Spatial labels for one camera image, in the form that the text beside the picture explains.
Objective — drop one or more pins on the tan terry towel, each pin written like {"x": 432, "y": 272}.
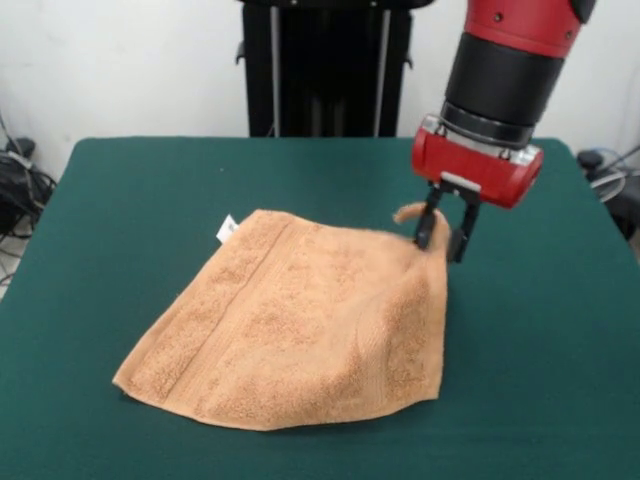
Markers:
{"x": 310, "y": 325}

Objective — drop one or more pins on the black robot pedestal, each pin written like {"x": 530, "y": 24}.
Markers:
{"x": 325, "y": 75}

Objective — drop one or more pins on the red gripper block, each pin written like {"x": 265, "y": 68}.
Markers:
{"x": 470, "y": 165}

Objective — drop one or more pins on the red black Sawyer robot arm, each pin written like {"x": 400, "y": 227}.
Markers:
{"x": 510, "y": 65}

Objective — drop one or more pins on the dark green table cloth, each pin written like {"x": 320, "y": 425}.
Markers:
{"x": 100, "y": 200}

